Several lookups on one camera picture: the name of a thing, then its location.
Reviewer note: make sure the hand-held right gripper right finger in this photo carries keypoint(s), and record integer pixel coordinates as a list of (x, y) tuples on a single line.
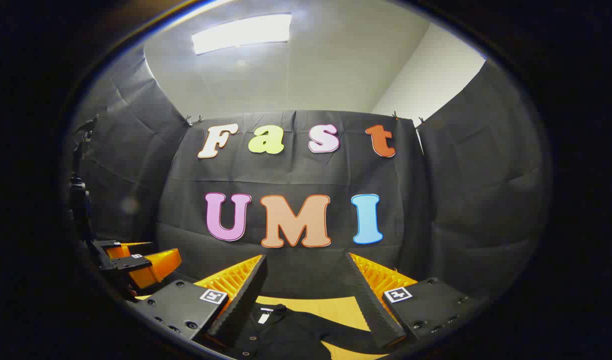
[(370, 305)]

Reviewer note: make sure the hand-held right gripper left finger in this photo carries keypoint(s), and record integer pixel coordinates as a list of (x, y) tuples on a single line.
[(243, 305)]

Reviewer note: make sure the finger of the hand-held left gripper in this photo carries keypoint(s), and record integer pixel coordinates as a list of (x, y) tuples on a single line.
[(118, 249), (158, 265)]

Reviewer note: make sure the black buttoned jacket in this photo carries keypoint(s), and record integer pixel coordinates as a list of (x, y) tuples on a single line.
[(286, 332)]

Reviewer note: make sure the ceiling light panel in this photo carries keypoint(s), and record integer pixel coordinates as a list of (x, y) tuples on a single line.
[(241, 32)]

